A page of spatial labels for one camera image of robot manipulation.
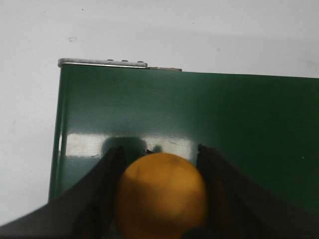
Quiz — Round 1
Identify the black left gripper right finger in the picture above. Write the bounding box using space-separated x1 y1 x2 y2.
196 144 319 239

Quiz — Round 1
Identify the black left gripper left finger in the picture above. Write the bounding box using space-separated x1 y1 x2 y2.
0 146 127 239

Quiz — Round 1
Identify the green conveyor belt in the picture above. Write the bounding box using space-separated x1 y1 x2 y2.
49 64 319 214

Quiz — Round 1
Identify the steel conveyor end plate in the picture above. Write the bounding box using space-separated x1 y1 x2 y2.
58 58 148 69

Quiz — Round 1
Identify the aluminium conveyor rail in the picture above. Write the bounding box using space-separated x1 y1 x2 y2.
147 67 182 72

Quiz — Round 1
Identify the yellow mushroom push button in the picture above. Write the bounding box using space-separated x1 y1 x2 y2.
114 153 208 239

